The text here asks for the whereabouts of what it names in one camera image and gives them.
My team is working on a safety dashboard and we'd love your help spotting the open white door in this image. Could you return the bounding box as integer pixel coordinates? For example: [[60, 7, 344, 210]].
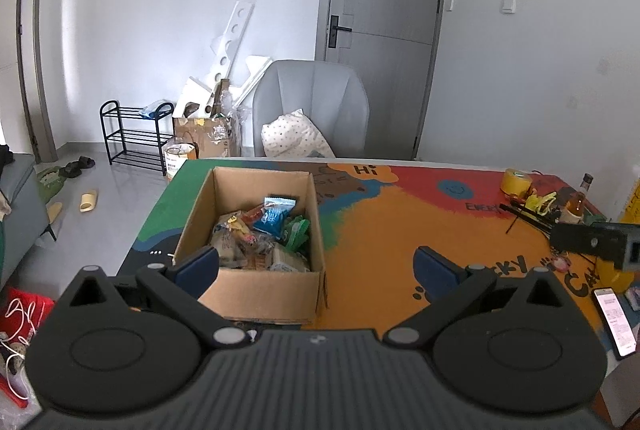
[[0, 0, 38, 156]]

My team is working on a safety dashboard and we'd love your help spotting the grey sofa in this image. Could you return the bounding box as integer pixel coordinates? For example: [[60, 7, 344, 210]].
[[0, 153, 57, 291]]

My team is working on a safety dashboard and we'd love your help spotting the pile of clothes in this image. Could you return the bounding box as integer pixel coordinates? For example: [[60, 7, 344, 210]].
[[0, 143, 15, 217]]

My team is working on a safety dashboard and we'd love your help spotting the black shoe rack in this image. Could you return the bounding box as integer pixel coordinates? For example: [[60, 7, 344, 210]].
[[99, 100, 175, 176]]

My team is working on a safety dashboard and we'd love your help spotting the blue and white bag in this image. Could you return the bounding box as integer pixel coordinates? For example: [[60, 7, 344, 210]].
[[140, 100, 173, 118]]

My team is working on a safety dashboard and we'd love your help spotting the yellow-green plastic bag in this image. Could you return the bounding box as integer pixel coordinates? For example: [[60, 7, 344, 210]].
[[524, 190, 558, 213]]

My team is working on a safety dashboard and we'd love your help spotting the red bag with white cords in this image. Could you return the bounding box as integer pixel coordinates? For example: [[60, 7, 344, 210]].
[[0, 287, 56, 411]]

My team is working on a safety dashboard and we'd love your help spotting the white foam slab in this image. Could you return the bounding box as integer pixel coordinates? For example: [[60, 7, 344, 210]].
[[232, 55, 273, 106]]

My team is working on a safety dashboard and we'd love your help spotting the yellow box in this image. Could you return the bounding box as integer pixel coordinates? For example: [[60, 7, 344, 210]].
[[594, 180, 640, 293]]

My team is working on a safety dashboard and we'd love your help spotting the blue snack packet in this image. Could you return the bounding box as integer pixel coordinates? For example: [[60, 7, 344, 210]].
[[251, 196, 297, 238]]

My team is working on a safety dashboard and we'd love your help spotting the brown paper bag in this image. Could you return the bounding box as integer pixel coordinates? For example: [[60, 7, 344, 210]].
[[172, 113, 237, 159]]

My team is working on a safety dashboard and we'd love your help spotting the brown cardboard box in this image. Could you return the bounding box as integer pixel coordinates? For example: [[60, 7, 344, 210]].
[[172, 167, 328, 325]]

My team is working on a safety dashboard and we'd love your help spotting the black door handle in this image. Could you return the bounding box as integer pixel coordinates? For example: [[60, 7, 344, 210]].
[[326, 14, 354, 48]]

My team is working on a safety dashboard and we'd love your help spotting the clear packet of brown snacks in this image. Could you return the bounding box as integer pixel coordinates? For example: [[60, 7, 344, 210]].
[[212, 213, 261, 268]]

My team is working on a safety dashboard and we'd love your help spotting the grey padded chair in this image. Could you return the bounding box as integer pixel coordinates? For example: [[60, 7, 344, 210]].
[[251, 59, 370, 158]]

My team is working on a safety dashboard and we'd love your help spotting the grey door frame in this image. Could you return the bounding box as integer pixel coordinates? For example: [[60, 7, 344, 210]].
[[0, 0, 58, 163]]

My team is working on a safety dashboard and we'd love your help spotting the white foam block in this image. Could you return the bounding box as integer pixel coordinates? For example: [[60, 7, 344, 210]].
[[177, 78, 216, 117]]

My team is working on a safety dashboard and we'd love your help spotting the white foam board with holes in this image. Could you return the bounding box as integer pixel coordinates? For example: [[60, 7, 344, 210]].
[[207, 0, 256, 84]]

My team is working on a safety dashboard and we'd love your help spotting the yellow tape roll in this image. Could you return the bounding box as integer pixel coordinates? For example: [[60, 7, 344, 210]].
[[501, 167, 533, 198]]

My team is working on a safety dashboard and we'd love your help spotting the small green snack packet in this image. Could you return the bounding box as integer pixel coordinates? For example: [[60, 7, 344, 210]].
[[280, 215, 311, 252]]

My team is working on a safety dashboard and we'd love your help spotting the glass bottle with amber liquid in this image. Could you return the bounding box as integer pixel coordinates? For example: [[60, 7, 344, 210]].
[[565, 173, 594, 225]]

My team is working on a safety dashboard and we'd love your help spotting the colourful printed table mat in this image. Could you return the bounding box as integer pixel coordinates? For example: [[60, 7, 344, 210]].
[[116, 159, 640, 361]]

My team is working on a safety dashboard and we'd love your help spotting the smartphone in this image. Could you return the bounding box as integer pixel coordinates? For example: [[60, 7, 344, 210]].
[[592, 287, 638, 359]]

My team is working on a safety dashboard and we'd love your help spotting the white dotted pillow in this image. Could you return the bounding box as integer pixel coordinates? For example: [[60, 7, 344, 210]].
[[261, 109, 336, 158]]

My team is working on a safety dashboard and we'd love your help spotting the black wire rack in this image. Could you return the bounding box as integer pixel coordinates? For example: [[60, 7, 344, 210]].
[[497, 200, 571, 236]]

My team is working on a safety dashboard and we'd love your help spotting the green floor mat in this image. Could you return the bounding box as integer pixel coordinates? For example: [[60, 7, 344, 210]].
[[37, 165, 67, 206]]

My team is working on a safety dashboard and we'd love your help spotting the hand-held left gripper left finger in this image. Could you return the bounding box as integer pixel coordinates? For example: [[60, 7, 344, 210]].
[[51, 245, 252, 354]]

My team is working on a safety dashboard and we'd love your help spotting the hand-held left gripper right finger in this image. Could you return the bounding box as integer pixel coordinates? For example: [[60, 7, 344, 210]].
[[381, 245, 582, 355]]

